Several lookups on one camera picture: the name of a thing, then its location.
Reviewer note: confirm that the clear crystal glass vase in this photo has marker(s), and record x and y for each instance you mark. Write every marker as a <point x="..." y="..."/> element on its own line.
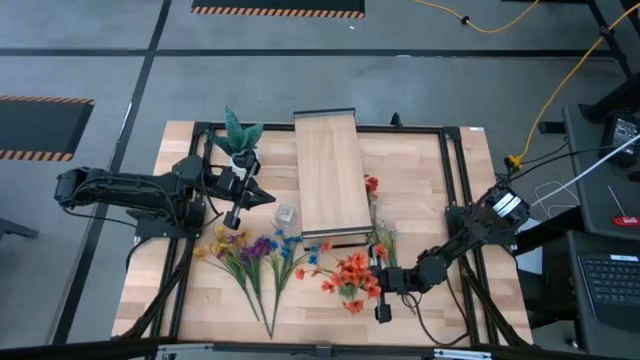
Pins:
<point x="285" y="215"/>

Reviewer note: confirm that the green plant in white pot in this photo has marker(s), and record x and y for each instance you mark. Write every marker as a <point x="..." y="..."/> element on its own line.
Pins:
<point x="237" y="135"/>

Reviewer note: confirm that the red flower bunch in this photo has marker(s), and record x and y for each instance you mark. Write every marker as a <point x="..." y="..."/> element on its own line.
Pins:
<point x="371" y="184"/>

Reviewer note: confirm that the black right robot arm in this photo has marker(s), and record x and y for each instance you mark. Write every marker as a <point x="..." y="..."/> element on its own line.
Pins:
<point x="475" y="225"/>

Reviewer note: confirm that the black device with screen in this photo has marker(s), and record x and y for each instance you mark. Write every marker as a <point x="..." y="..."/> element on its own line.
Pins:
<point x="625" y="135"/>

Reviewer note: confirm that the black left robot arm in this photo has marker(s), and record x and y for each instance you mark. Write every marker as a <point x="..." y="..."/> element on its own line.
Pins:
<point x="125" y="187"/>

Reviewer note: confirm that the yellow and purple flower bunch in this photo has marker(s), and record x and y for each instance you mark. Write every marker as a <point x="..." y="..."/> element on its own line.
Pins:
<point x="232" y="239"/>

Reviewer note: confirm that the wooden shelf with black frame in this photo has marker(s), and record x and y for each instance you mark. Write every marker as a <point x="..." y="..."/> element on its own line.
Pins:
<point x="327" y="175"/>

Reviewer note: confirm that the black mat with hazard stripes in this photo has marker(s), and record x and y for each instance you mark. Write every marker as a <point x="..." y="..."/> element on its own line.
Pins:
<point x="40" y="127"/>
<point x="280" y="5"/>

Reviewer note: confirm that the black metal table frame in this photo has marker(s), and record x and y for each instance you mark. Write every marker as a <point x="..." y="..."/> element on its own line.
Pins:
<point x="400" y="129"/>

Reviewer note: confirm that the blue flower bunch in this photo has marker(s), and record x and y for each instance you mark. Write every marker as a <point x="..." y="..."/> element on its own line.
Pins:
<point x="286" y="252"/>

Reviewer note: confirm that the small red tag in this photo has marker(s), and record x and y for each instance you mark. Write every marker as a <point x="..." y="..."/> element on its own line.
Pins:
<point x="627" y="220"/>

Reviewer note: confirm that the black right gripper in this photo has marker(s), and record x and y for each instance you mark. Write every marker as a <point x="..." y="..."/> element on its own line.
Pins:
<point x="392" y="280"/>

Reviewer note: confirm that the black crossbar with silver brackets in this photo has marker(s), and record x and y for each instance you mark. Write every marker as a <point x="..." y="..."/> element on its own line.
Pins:
<point x="75" y="350"/>

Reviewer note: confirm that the small black mount post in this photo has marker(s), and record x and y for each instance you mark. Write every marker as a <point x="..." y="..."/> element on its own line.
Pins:
<point x="396" y="120"/>

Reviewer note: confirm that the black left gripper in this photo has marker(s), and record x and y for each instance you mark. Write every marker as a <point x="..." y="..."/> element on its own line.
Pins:
<point x="232" y="182"/>

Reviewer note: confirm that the black laptop keyboard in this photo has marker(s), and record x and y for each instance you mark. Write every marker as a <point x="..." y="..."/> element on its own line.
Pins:
<point x="612" y="285"/>

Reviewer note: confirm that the dark grey desk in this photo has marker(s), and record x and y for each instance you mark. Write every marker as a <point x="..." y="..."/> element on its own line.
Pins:
<point x="595" y="215"/>
<point x="560" y="300"/>

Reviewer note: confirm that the orange flower bunch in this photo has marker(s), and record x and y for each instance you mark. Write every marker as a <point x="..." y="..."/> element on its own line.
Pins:
<point x="357" y="262"/>

